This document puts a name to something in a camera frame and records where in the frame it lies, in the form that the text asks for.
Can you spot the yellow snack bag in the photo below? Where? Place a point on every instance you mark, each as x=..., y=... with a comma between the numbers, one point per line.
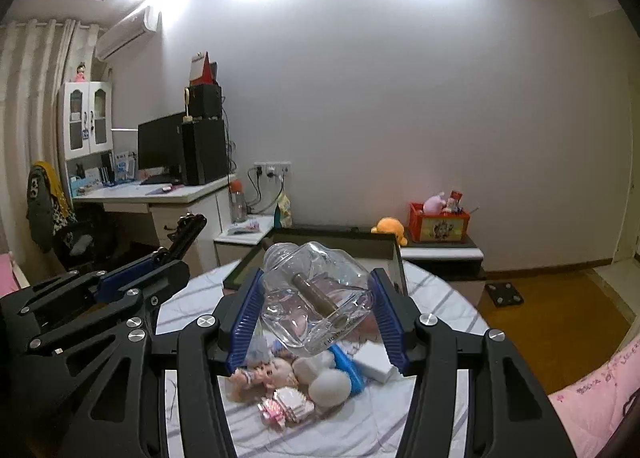
x=283, y=212

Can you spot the blue plastic case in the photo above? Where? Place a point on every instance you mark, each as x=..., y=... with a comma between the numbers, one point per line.
x=344, y=363

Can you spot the white plush toy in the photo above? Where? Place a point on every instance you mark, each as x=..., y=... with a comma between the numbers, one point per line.
x=326, y=386

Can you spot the black bathroom scale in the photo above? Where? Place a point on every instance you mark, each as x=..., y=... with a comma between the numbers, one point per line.
x=503, y=294

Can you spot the wall power strip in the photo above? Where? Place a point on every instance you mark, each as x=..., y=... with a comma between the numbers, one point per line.
x=273, y=169

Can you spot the low black white cabinet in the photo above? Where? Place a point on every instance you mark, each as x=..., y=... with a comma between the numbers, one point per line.
x=460, y=263

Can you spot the black computer monitor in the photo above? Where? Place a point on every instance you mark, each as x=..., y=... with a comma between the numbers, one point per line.
x=159, y=148

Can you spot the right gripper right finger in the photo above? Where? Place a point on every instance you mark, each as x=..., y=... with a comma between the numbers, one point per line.
x=508, y=413

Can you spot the orange cap water bottle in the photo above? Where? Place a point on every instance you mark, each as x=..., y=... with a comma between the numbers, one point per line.
x=238, y=206

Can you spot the white air conditioner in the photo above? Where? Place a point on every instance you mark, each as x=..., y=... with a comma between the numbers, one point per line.
x=140, y=23

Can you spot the white desk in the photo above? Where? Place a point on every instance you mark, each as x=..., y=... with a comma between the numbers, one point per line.
x=165, y=208

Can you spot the white rectangular box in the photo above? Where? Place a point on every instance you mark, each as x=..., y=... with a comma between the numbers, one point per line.
x=372, y=361

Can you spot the beige curtain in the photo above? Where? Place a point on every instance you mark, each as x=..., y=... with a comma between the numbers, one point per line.
x=37, y=58

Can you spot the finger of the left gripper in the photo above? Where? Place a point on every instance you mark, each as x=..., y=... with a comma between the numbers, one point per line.
x=135, y=272
x=188, y=228

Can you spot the white striped tablecloth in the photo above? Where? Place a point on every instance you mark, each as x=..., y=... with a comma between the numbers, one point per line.
x=324, y=421

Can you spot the red white calendar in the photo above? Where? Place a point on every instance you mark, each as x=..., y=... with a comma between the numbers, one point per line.
x=203, y=71

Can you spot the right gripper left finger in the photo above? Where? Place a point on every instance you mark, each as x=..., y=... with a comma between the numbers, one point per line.
x=208, y=348

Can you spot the pink doll on cabinet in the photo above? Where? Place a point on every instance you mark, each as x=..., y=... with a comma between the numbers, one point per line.
x=80, y=75

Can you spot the pink quilt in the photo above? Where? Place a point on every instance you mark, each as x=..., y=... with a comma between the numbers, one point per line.
x=592, y=408

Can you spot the small black speaker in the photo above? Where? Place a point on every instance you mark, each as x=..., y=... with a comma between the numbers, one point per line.
x=205, y=101

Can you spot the red toy crate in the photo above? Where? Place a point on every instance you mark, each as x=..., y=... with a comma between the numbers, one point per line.
x=445, y=227

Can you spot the orange plush toy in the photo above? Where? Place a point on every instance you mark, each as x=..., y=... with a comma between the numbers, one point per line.
x=392, y=226

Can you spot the white side table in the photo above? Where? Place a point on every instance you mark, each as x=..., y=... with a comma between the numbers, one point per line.
x=238, y=239

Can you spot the chair with dark clothes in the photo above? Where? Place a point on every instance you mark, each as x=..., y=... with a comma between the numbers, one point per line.
x=52, y=222

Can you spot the small baby doll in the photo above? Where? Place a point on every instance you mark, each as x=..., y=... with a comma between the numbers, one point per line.
x=260, y=377

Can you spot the white glass-door cabinet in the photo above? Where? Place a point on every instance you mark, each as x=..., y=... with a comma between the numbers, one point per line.
x=85, y=118

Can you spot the pink plush in crate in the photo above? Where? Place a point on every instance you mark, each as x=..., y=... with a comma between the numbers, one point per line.
x=434, y=205

